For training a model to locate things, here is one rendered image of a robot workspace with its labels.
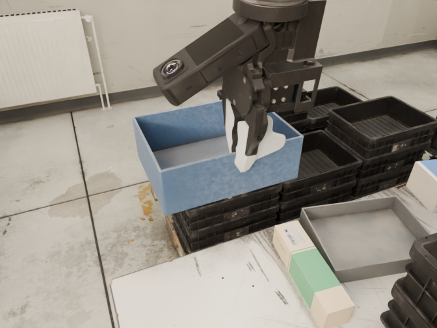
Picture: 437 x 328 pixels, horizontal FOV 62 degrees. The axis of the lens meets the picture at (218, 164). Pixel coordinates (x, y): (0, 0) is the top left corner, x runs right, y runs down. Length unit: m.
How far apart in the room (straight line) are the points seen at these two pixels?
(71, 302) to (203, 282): 1.00
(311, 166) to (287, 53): 1.39
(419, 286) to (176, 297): 0.47
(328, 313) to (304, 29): 0.54
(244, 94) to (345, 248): 0.65
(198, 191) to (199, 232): 0.94
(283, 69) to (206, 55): 0.08
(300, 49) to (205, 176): 0.18
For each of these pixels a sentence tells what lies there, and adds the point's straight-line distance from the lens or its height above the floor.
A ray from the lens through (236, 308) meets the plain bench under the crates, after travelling 0.81.
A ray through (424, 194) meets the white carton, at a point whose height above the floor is 0.73.
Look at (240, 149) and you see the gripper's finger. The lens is 0.42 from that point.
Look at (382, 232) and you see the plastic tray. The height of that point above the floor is 0.70.
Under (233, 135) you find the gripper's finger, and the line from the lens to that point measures 0.44.
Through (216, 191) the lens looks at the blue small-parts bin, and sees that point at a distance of 0.47.
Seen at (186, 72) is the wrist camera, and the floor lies 1.26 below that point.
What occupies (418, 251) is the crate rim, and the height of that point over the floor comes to 0.93.
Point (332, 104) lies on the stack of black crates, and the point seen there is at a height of 0.38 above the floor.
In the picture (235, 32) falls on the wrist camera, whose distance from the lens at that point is 0.36.
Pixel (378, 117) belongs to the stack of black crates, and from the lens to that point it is 2.04.
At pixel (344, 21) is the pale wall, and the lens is 4.00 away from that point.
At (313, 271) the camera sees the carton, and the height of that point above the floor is 0.76.
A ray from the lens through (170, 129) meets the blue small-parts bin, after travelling 0.57.
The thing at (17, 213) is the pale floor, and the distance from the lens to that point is 2.29.
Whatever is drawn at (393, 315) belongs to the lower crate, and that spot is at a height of 0.75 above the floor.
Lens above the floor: 1.39
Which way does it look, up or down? 36 degrees down
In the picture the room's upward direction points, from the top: straight up
